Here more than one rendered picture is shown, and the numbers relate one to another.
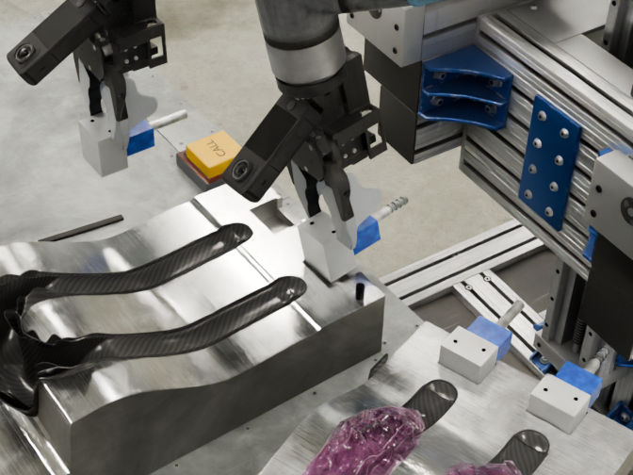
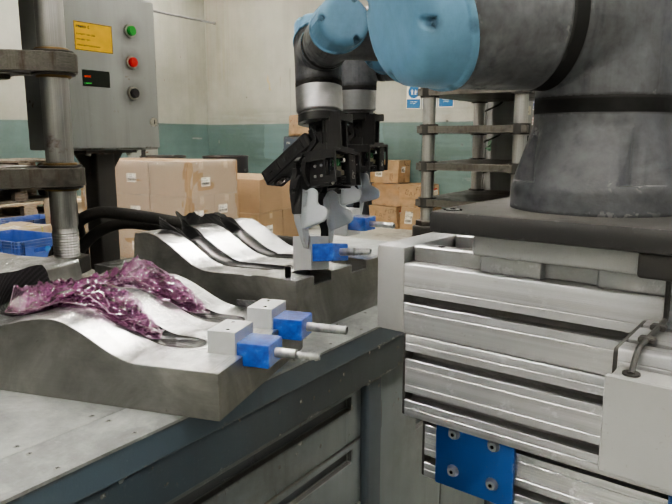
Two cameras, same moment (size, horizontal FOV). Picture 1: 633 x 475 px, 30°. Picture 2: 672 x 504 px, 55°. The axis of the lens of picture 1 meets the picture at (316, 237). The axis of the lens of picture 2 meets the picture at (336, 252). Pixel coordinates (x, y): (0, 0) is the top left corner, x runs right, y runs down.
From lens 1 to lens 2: 1.37 m
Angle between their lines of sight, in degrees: 69
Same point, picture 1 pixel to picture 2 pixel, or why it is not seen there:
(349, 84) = (329, 128)
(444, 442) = (177, 316)
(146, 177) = not seen: hidden behind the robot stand
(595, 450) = (193, 360)
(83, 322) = (207, 230)
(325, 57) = (303, 94)
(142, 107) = (352, 194)
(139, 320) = (229, 249)
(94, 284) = (250, 242)
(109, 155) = not seen: hidden behind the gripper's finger
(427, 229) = not seen: outside the picture
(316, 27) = (301, 72)
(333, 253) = (298, 247)
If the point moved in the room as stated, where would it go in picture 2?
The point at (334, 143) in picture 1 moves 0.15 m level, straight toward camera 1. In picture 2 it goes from (305, 160) to (208, 161)
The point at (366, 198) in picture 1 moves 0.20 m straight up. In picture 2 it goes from (316, 211) to (316, 76)
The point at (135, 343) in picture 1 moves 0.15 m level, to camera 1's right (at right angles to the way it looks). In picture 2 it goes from (208, 246) to (221, 261)
